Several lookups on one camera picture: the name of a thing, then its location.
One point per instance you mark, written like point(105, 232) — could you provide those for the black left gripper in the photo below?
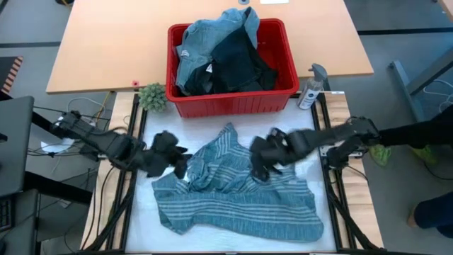
point(163, 152)

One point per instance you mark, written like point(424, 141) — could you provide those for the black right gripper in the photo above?
point(283, 147)

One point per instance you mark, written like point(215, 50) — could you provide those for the blue white striped shirt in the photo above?
point(230, 205)

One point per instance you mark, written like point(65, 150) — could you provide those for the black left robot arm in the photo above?
point(106, 143)

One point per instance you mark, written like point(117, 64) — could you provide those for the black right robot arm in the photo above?
point(336, 136)

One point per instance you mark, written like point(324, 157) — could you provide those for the red plastic laundry bin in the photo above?
point(233, 104)

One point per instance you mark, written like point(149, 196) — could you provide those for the white padded table mat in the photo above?
point(247, 118)

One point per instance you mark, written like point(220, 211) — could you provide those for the small potted green plant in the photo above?
point(153, 97)

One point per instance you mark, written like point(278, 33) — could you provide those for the clear spray bottle grey trigger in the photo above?
point(308, 95)

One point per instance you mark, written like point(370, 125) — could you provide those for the small red object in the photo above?
point(135, 83)

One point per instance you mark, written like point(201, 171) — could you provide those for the dark navy garment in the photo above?
point(235, 63)

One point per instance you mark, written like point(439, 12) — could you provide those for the green shoe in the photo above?
point(424, 156)
point(380, 156)

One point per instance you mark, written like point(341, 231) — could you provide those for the light blue denim garment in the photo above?
point(201, 46)

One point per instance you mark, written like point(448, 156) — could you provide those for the white round base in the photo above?
point(49, 147)

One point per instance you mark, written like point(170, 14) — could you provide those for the light wooden desk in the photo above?
point(106, 42)

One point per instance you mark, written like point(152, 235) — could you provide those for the black monitor pole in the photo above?
point(40, 122)

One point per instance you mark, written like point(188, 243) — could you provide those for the person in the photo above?
point(417, 132)
point(435, 212)

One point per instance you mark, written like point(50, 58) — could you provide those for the grey desk leg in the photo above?
point(412, 88)

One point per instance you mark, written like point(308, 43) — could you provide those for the white paper sheet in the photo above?
point(274, 1)

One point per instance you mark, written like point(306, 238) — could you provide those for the dark grey monitor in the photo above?
point(14, 141)

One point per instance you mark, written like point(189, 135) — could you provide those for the black keyboard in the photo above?
point(5, 214)

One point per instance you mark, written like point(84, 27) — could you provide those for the black aluminium table frame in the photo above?
point(335, 212)

